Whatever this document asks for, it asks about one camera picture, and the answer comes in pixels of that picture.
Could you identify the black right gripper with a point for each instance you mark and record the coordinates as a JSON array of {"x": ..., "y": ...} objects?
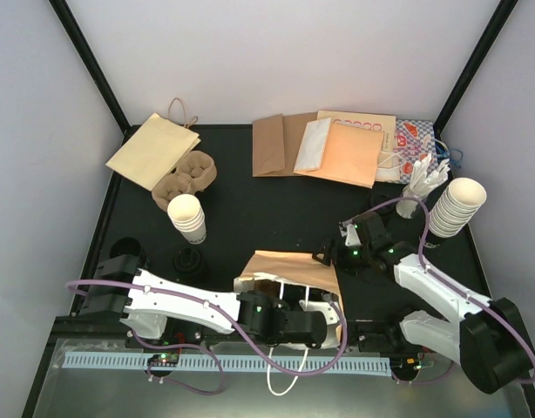
[{"x": 341, "y": 262}]

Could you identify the orange paper bag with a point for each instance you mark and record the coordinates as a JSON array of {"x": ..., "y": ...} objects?
[
  {"x": 281, "y": 273},
  {"x": 350, "y": 156}
]

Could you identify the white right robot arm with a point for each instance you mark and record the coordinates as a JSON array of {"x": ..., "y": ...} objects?
[{"x": 487, "y": 338}]

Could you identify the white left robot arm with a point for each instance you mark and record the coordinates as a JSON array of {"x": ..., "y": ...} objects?
[{"x": 143, "y": 301}]

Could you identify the stack of black cup lids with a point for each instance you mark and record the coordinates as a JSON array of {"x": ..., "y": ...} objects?
[{"x": 384, "y": 208}]

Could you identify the white paper bag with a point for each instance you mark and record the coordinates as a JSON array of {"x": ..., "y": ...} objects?
[{"x": 314, "y": 139}]

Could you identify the brown kraft paper bag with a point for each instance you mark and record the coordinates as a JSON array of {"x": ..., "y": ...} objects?
[{"x": 276, "y": 143}]

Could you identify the blue checkered paper bag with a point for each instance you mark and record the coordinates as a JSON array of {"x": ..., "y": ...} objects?
[{"x": 415, "y": 140}]

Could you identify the beige bag with red circles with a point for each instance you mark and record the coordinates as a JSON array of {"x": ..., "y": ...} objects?
[{"x": 368, "y": 121}]

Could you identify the stack of white paper cups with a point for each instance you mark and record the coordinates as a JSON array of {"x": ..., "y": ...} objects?
[{"x": 187, "y": 216}]

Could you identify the stack of pulp cup carriers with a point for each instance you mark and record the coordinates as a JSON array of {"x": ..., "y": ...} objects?
[{"x": 194, "y": 173}]

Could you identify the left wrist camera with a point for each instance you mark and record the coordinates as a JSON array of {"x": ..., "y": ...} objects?
[{"x": 324, "y": 316}]

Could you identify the light blue cable duct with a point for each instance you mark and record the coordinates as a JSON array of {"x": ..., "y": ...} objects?
[{"x": 230, "y": 363}]

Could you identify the tan paper bag with handles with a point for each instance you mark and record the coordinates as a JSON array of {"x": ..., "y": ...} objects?
[{"x": 154, "y": 150}]

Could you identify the black frame post right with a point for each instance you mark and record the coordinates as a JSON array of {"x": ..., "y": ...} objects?
[{"x": 487, "y": 39}]

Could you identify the black frame post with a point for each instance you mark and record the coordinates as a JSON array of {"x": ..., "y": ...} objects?
[
  {"x": 487, "y": 39},
  {"x": 75, "y": 34}
]

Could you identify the black frame post left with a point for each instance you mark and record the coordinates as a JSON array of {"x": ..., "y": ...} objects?
[{"x": 75, "y": 34}]

